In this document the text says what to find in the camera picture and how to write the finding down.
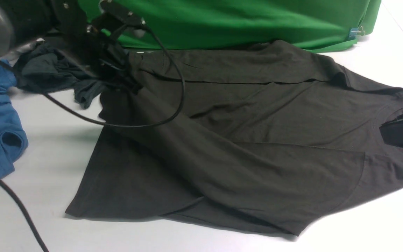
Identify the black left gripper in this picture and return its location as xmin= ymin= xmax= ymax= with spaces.
xmin=56 ymin=21 xmax=142 ymax=93

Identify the dark gray long-sleeved shirt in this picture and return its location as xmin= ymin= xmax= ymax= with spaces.
xmin=65 ymin=41 xmax=403 ymax=236

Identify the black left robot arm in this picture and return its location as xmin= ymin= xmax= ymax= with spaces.
xmin=0 ymin=0 xmax=144 ymax=93

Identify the dark teal crumpled garment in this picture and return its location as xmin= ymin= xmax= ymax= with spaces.
xmin=13 ymin=42 xmax=107 ymax=110

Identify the blue binder clip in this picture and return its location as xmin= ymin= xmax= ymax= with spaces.
xmin=348 ymin=26 xmax=365 ymax=40

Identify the green backdrop cloth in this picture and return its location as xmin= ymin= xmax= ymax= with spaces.
xmin=77 ymin=0 xmax=382 ymax=54

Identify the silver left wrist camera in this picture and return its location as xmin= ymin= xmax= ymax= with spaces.
xmin=99 ymin=0 xmax=148 ymax=38

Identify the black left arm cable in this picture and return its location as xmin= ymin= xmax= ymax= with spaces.
xmin=0 ymin=26 xmax=186 ymax=252

